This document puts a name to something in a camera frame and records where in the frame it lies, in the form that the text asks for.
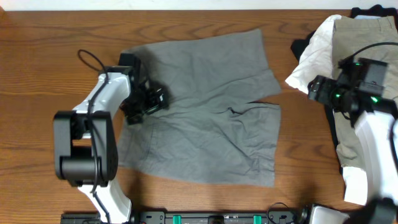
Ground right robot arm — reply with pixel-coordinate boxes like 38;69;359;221
308;75;397;223

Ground black garment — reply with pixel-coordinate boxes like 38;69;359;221
290;4;397;60

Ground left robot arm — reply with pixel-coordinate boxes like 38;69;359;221
53;66;168;223

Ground khaki shorts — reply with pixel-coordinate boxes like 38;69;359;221
332;17;397;169

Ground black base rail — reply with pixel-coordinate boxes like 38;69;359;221
60;211;312;224

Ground dark grey shorts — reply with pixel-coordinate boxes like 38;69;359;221
118;29;281;187

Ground white garment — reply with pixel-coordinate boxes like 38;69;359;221
285;14;368;205

